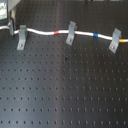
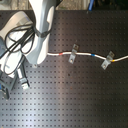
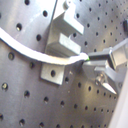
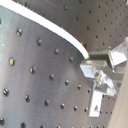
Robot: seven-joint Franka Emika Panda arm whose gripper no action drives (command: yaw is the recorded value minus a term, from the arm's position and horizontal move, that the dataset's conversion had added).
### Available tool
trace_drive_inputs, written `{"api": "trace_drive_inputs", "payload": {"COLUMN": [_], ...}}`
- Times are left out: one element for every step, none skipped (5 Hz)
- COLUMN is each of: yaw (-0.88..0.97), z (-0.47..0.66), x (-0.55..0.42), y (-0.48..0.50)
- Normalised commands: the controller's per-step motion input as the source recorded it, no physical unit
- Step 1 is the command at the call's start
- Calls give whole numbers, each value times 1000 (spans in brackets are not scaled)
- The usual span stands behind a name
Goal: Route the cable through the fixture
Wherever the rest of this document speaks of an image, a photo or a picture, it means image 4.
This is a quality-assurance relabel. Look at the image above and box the beige blurred object at edge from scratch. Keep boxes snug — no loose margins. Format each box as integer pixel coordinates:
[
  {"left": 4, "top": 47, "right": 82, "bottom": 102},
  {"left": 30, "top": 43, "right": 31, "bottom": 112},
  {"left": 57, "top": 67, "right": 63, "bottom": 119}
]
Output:
[{"left": 107, "top": 64, "right": 128, "bottom": 128}]

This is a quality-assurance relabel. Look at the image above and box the white cable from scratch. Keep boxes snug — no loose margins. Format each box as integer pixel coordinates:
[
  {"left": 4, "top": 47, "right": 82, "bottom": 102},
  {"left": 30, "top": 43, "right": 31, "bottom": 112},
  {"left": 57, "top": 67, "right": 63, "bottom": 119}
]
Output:
[{"left": 0, "top": 0, "right": 91, "bottom": 60}]

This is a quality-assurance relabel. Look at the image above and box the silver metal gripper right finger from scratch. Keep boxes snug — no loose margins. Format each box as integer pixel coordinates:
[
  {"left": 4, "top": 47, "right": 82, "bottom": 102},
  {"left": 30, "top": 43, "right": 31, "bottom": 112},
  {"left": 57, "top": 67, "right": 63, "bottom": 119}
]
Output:
[{"left": 110, "top": 37, "right": 128, "bottom": 66}]

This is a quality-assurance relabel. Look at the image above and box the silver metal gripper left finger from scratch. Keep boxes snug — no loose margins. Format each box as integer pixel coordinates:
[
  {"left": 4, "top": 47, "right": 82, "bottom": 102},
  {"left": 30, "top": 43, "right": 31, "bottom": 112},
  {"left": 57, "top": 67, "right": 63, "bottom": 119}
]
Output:
[{"left": 80, "top": 51, "right": 123, "bottom": 117}]

